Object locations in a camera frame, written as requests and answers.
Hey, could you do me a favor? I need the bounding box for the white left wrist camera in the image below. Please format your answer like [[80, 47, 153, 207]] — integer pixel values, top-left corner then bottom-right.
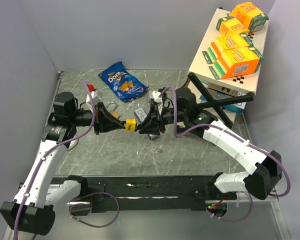
[[85, 84, 103, 112]]

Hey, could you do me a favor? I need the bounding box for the brass padlock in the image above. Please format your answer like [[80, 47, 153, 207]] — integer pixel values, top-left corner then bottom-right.
[[106, 101, 121, 119]]

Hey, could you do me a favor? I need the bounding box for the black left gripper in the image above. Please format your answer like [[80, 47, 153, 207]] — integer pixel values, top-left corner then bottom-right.
[[69, 101, 124, 135]]

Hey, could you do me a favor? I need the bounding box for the blue box under shelf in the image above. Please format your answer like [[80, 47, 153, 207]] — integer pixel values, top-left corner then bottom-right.
[[197, 94, 254, 114]]

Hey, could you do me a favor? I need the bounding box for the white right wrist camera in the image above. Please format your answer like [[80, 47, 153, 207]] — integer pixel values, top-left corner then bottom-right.
[[149, 91, 163, 113]]

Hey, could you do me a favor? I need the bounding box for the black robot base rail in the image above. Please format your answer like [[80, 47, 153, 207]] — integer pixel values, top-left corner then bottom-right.
[[52, 174, 238, 213]]

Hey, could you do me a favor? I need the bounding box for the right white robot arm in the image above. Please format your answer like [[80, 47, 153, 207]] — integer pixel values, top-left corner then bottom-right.
[[137, 86, 284, 200]]

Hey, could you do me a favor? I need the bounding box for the orange sponge pack top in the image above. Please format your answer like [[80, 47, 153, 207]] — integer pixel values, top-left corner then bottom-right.
[[229, 1, 269, 33]]

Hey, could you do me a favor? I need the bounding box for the orange sponge pack front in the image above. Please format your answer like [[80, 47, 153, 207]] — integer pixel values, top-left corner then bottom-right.
[[209, 46, 264, 80]]

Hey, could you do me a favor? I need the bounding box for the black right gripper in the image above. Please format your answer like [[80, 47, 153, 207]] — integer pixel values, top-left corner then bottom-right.
[[138, 103, 187, 136]]

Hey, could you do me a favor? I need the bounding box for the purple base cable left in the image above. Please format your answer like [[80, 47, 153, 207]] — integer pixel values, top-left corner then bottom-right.
[[69, 192, 121, 228]]

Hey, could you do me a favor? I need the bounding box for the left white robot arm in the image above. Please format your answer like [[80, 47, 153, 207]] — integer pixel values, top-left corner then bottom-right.
[[0, 89, 125, 240]]

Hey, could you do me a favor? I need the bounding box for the white shelf with black frame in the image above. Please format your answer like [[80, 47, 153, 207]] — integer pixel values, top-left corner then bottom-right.
[[184, 8, 269, 128]]

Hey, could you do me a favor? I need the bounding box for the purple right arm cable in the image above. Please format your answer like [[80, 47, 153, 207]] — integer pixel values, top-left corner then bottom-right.
[[158, 86, 291, 197]]

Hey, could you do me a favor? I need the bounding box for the purple white toothpaste box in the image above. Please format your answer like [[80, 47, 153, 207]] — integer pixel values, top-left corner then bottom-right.
[[134, 107, 147, 123]]

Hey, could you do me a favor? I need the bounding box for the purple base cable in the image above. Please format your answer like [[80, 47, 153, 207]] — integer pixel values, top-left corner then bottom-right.
[[69, 192, 121, 228], [209, 192, 253, 222]]

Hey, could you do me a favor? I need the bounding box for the blue Doritos chip bag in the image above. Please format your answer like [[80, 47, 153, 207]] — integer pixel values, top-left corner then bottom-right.
[[98, 61, 149, 103]]

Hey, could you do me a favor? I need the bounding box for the orange sponge pack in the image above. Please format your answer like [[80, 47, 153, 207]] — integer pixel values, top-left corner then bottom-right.
[[229, 1, 269, 33], [216, 16, 250, 36], [209, 46, 264, 80]]

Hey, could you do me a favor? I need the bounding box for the white mesh scrubbing pad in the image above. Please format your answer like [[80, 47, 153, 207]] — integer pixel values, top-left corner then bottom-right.
[[67, 139, 79, 151]]

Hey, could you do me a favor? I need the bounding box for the yellow padlock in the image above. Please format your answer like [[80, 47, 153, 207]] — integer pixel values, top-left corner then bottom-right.
[[124, 118, 137, 132]]

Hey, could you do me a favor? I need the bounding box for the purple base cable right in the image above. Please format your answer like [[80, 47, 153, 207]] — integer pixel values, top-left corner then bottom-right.
[[209, 192, 253, 222]]

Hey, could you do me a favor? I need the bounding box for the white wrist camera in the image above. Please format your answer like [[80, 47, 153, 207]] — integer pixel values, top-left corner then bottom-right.
[[85, 84, 103, 112], [149, 91, 163, 113]]

